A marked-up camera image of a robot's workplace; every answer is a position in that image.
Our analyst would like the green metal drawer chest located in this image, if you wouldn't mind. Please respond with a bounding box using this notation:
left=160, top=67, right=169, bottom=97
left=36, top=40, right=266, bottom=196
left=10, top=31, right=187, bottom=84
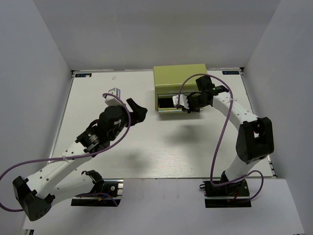
left=153, top=64, right=207, bottom=114

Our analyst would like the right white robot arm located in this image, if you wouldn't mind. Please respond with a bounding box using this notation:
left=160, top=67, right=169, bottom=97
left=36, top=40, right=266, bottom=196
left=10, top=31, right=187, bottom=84
left=180, top=73, right=274, bottom=195

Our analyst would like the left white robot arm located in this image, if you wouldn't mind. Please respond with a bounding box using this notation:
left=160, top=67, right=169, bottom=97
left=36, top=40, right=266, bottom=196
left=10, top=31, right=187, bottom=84
left=13, top=98, right=148, bottom=221

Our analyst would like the right blue corner label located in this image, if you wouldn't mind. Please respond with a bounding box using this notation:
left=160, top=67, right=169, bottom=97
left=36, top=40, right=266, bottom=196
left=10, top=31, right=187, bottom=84
left=222, top=70, right=240, bottom=75

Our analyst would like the blue corner label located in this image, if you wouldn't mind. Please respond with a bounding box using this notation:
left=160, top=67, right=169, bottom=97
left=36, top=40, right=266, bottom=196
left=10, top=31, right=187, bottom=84
left=75, top=73, right=92, bottom=78
left=222, top=70, right=240, bottom=75

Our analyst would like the left blue corner label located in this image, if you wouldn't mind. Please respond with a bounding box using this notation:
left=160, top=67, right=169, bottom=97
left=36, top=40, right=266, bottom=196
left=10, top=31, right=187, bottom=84
left=75, top=73, right=92, bottom=78

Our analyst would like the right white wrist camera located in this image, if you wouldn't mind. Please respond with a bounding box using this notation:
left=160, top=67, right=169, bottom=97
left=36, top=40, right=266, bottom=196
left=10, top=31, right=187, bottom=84
left=172, top=94, right=189, bottom=111

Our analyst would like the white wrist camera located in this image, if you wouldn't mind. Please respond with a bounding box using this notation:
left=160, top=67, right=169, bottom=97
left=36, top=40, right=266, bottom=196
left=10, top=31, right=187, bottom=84
left=172, top=94, right=189, bottom=111
left=102, top=88, right=122, bottom=106

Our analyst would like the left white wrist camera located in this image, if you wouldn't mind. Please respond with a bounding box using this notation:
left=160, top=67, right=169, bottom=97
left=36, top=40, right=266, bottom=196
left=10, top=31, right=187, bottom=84
left=102, top=88, right=122, bottom=106

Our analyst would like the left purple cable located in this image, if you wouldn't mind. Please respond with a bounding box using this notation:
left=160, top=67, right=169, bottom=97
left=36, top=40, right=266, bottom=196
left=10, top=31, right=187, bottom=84
left=0, top=93, right=132, bottom=212

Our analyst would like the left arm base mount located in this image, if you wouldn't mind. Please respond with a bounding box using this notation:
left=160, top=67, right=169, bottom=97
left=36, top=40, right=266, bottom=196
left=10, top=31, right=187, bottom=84
left=71, top=179, right=124, bottom=207

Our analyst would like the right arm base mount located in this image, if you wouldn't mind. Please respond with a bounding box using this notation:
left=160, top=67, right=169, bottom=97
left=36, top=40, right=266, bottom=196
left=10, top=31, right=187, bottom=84
left=199, top=180, right=251, bottom=208

